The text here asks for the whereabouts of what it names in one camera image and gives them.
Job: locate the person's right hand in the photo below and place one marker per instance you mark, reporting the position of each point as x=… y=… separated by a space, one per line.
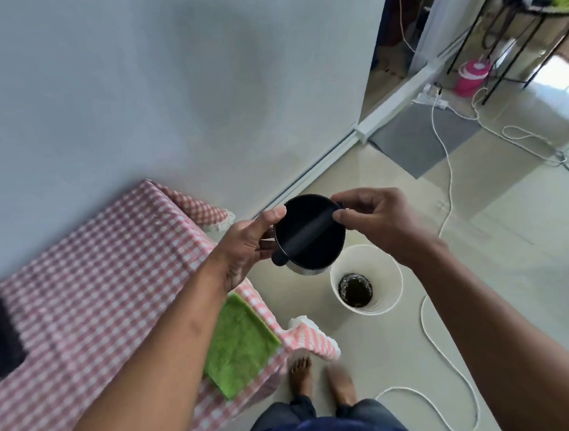
x=389 y=223

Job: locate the person's left hand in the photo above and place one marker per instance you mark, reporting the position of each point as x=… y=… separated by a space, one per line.
x=240 y=249

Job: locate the person's right thumb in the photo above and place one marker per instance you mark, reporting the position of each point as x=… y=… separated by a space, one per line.
x=345 y=217

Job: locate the person's left thumb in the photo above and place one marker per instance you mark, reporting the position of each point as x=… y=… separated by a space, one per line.
x=271 y=217

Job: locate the black coffee knock box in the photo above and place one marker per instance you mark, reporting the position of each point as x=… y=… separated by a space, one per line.
x=308 y=233

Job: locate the person's right forearm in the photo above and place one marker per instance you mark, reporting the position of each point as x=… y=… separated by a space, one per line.
x=515 y=351

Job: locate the person's left forearm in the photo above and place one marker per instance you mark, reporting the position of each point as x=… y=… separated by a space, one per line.
x=145 y=384

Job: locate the white plastic waste bucket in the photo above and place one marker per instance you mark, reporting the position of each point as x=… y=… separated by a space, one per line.
x=381 y=274

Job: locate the white sliding door track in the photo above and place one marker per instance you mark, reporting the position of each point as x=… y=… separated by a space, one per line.
x=338 y=143

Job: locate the grey floor mat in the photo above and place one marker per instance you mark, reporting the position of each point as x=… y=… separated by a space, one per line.
x=421 y=136

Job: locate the green microfiber cloth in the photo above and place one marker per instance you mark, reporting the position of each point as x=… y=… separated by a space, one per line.
x=241 y=343

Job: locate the white power strip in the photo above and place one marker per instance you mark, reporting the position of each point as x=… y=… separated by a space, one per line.
x=430 y=97

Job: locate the person's left foot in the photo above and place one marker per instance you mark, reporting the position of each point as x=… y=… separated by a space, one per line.
x=301 y=377

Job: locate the person's foot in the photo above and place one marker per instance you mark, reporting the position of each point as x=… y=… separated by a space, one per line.
x=301 y=377
x=341 y=384

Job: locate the person's right foot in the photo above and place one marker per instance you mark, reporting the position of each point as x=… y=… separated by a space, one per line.
x=341 y=384

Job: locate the pink checkered tablecloth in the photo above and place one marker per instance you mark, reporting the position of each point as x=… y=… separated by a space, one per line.
x=96 y=279

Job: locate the pink mop bucket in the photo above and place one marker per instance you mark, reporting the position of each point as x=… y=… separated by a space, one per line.
x=471 y=77

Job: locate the person's blue jeans legs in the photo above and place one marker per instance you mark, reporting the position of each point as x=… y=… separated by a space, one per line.
x=323 y=430

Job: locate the black metal table frame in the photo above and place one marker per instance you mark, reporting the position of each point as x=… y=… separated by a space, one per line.
x=501 y=57

